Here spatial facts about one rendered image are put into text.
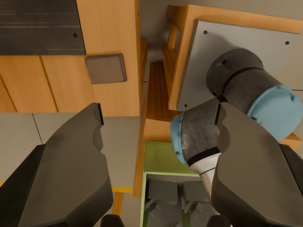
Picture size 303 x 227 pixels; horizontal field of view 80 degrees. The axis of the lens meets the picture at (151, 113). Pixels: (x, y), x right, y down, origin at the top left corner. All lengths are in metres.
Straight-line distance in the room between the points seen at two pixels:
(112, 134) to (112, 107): 1.24
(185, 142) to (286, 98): 0.20
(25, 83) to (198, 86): 0.53
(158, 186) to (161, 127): 0.27
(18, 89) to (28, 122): 1.37
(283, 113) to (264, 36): 0.25
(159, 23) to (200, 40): 0.90
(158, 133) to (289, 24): 0.55
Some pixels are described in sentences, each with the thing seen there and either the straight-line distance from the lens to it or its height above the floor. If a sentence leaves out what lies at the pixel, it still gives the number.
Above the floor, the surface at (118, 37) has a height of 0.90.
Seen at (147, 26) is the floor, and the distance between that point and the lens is 1.41.
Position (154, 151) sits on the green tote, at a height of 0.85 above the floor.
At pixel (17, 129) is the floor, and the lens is 2.18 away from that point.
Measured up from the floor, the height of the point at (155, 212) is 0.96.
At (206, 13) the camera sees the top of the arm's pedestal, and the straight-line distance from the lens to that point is 0.57.
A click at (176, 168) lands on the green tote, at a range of 0.70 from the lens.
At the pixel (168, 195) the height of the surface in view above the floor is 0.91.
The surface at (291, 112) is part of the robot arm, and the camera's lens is 0.42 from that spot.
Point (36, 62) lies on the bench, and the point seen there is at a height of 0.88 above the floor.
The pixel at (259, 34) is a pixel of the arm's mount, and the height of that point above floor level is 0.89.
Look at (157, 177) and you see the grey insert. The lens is 0.87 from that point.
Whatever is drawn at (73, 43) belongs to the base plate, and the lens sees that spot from 0.55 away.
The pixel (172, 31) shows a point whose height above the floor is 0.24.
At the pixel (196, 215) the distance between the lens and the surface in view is 0.90.
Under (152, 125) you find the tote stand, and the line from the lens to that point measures 0.75.
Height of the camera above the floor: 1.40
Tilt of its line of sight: 59 degrees down
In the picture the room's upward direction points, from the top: 178 degrees counter-clockwise
